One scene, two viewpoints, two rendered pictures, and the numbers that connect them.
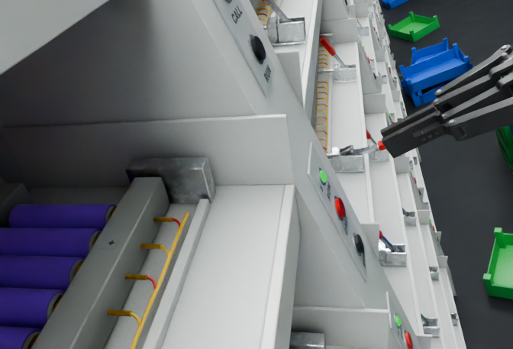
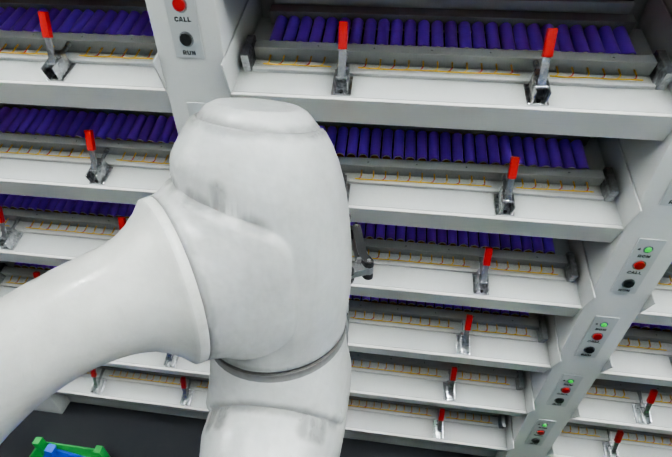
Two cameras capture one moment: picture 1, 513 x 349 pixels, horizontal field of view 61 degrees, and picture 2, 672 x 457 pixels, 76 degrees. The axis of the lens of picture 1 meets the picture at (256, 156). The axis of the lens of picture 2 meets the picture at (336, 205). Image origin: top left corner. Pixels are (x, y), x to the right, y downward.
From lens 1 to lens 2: 72 cm
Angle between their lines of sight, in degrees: 60
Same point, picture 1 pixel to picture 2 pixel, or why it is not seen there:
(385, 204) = (405, 278)
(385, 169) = (458, 287)
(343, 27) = (629, 201)
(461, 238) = not seen: outside the picture
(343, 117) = (418, 197)
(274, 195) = (160, 85)
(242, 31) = (179, 26)
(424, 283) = (384, 342)
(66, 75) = not seen: outside the picture
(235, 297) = (115, 78)
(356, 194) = not seen: hidden behind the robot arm
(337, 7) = (645, 179)
